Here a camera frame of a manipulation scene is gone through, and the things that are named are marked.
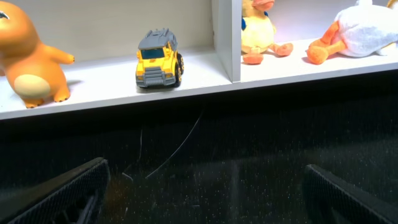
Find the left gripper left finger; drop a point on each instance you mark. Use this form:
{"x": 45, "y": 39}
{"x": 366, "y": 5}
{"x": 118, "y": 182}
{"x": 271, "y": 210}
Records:
{"x": 62, "y": 193}

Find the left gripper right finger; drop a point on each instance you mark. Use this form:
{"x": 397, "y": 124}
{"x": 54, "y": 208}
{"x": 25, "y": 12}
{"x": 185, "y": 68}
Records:
{"x": 342, "y": 202}

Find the yellow rubber duck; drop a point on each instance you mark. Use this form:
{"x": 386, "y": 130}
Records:
{"x": 28, "y": 62}

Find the grey and yellow toy truck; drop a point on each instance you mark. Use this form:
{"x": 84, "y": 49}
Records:
{"x": 157, "y": 62}

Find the white plush duck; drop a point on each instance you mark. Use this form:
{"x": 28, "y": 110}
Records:
{"x": 363, "y": 34}

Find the white shelf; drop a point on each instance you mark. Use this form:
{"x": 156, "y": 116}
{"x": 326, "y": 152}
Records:
{"x": 205, "y": 71}

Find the yellow plush duck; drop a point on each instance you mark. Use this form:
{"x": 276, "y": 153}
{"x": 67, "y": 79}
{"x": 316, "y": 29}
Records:
{"x": 258, "y": 31}

